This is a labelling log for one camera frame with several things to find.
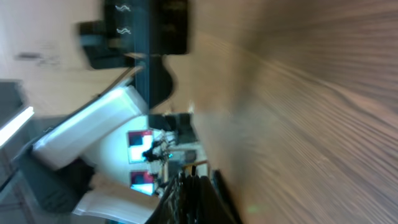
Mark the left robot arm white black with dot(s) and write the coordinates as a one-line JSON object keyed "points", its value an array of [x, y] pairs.
{"points": [[62, 182]]}

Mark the cardboard box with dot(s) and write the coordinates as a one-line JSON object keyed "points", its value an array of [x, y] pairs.
{"points": [[39, 47]]}

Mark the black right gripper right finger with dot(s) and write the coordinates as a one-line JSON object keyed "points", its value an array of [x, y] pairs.
{"points": [[215, 205]]}

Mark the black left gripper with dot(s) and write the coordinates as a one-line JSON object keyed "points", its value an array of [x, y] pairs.
{"points": [[110, 41]]}

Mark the blue Samsung Galaxy smartphone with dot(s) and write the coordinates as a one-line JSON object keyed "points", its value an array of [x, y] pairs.
{"points": [[154, 83]]}

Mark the ceiling light panel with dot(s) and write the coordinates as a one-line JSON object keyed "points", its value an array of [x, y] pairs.
{"points": [[15, 124]]}

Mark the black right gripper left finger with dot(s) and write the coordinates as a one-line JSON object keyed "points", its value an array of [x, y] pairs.
{"points": [[178, 205]]}

